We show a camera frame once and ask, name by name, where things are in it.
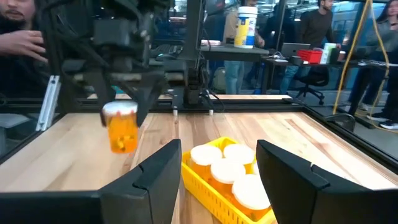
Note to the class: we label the black office chair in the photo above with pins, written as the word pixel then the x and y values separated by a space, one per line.
pixel 314 77

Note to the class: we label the yellow plastic basket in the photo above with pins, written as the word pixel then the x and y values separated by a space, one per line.
pixel 202 191

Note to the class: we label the long black desk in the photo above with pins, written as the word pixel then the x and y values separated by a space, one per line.
pixel 357 64

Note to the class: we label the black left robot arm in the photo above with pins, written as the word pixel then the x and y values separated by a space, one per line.
pixel 194 81

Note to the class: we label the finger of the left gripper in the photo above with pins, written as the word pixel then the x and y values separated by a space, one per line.
pixel 98 90
pixel 149 93

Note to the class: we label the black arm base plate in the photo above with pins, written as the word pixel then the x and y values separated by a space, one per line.
pixel 186 107

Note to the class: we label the white green box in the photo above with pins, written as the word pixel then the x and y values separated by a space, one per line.
pixel 326 53

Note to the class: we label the black side table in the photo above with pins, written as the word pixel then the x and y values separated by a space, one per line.
pixel 233 53

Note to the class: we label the silver aluminium bar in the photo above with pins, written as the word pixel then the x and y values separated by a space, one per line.
pixel 48 102

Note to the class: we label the grey laptop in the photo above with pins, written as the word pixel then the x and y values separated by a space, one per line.
pixel 293 49

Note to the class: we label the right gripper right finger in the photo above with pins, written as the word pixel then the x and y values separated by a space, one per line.
pixel 295 193

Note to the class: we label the person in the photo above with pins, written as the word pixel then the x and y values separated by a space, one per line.
pixel 388 34
pixel 287 77
pixel 15 77
pixel 315 28
pixel 233 74

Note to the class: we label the red plastic basket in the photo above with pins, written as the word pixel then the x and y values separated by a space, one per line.
pixel 310 56

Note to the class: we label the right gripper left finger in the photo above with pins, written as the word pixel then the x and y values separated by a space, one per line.
pixel 155 186

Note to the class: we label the white yellow wipes canister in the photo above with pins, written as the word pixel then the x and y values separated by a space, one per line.
pixel 245 28

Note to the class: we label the person's hand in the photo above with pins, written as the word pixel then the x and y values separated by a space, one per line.
pixel 21 43

